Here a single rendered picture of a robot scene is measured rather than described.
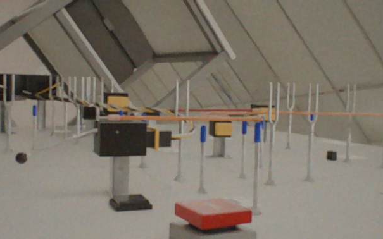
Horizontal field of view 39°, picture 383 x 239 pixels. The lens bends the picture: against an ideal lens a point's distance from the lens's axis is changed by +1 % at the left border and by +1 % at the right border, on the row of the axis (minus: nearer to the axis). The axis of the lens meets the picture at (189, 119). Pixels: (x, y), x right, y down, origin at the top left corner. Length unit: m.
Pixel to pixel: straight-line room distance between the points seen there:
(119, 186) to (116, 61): 1.13
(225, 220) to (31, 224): 0.19
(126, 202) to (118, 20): 1.22
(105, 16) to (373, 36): 2.28
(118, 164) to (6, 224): 0.16
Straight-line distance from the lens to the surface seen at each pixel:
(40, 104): 1.44
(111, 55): 1.74
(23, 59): 8.20
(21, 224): 0.55
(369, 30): 3.66
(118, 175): 0.64
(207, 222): 0.44
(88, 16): 1.72
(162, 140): 0.65
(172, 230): 0.48
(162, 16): 2.05
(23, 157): 0.63
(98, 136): 0.63
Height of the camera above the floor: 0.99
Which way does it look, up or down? 19 degrees up
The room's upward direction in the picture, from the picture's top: 49 degrees clockwise
